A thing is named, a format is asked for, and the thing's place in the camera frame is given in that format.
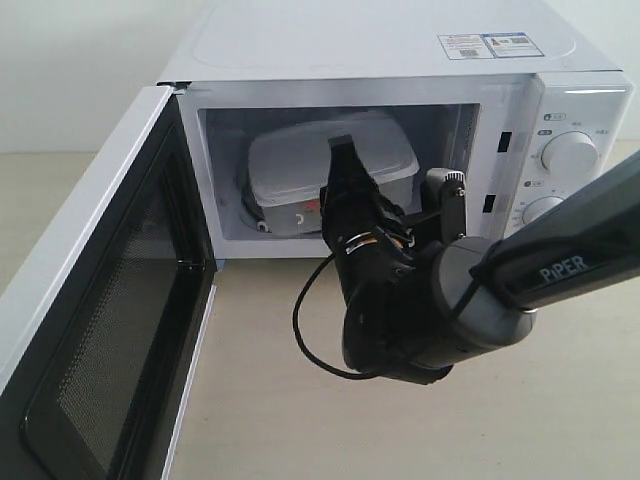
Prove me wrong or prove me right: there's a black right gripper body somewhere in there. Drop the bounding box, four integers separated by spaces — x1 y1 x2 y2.
320 184 415 270

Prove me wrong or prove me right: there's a white plastic lidded container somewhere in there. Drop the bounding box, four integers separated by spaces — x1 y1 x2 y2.
248 110 419 237

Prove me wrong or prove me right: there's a white microwave door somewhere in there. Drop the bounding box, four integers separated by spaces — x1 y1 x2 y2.
1 85 216 479

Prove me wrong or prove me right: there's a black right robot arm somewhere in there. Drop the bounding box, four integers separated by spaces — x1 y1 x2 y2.
321 136 639 385

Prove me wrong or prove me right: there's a white microwave oven body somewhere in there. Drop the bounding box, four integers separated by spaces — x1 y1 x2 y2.
159 1 639 263

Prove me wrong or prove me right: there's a glass turntable plate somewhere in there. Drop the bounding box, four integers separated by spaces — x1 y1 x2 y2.
238 164 420 235

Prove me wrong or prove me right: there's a lower white control knob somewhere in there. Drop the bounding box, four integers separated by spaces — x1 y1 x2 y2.
522 196 564 235

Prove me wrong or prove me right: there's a white control knob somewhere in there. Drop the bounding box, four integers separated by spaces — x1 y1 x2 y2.
541 131 599 178
522 196 564 235

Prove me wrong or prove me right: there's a blue white warning sticker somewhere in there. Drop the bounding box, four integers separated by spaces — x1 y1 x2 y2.
438 32 545 60

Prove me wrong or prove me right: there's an upper white control knob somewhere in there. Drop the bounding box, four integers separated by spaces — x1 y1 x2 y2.
541 131 599 178

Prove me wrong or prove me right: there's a black turntable roller ring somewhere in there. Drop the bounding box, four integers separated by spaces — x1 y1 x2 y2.
242 184 274 233

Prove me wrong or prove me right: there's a black camera cable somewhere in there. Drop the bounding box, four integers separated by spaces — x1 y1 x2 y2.
292 252 386 380

